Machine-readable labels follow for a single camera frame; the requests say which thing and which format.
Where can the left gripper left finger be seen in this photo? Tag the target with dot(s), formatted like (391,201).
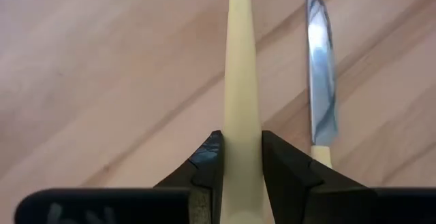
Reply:
(136,207)

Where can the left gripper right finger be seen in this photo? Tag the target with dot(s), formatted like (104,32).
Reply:
(323,200)

